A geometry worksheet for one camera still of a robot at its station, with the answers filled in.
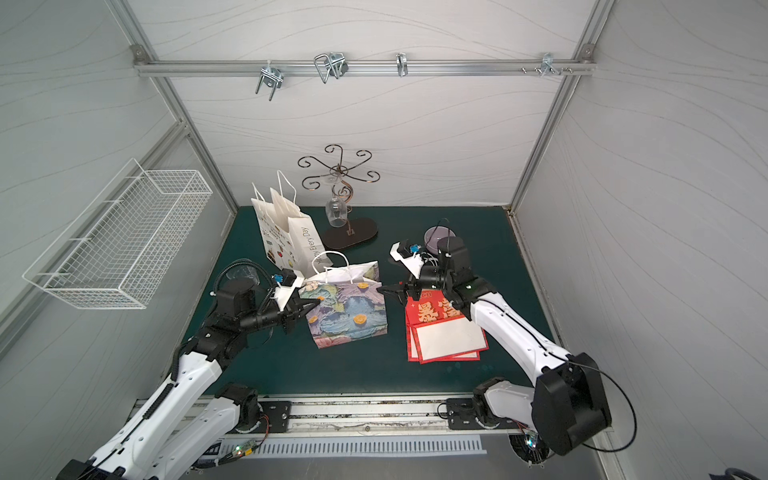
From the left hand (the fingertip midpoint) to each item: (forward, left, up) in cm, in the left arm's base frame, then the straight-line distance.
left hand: (317, 302), depth 74 cm
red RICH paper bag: (-1, -31, -17) cm, 36 cm away
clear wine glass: (+32, 0, +2) cm, 32 cm away
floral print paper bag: (+1, -8, -2) cm, 9 cm away
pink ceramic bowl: (+34, -33, -13) cm, 49 cm away
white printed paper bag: (+17, +10, +4) cm, 21 cm away
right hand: (+7, -17, +4) cm, 19 cm away
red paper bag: (+10, -32, -17) cm, 37 cm away
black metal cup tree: (+39, -5, -17) cm, 42 cm away
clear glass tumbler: (+18, +31, -16) cm, 39 cm away
